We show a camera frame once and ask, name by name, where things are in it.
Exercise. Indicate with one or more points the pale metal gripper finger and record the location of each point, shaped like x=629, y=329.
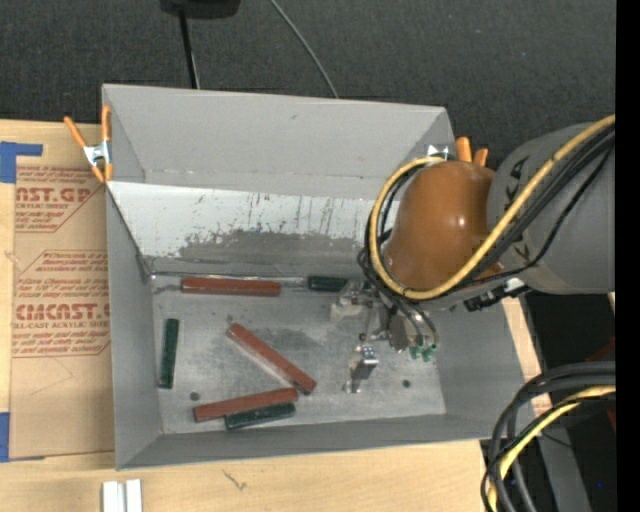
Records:
x=345, y=310
x=361, y=369

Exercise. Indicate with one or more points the dark green flat block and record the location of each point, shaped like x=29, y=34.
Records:
x=169, y=354
x=260, y=416
x=326, y=283

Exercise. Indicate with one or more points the red-brown flat block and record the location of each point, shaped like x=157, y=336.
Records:
x=230, y=286
x=245, y=404
x=272, y=358

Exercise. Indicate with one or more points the grey metal bin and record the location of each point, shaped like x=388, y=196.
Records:
x=280, y=130

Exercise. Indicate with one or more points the brown cardboard board red print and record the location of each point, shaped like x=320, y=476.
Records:
x=60, y=380

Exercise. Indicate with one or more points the black cylinder on white bracket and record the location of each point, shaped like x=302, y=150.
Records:
x=482, y=301

